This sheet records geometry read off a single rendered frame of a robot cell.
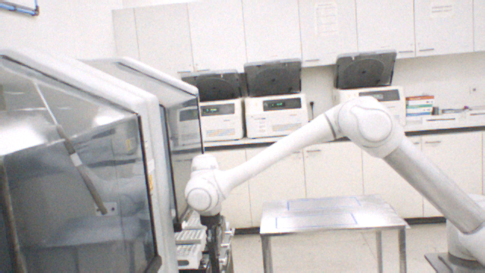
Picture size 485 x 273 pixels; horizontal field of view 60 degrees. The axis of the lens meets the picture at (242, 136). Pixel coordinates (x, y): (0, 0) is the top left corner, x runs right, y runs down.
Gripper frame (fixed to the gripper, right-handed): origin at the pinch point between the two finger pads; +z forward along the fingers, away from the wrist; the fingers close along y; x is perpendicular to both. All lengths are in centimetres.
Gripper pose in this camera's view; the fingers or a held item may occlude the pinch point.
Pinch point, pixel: (215, 265)
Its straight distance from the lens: 162.8
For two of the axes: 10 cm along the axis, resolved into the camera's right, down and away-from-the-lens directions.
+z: 0.9, 9.9, 1.4
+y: -0.8, 1.5, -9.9
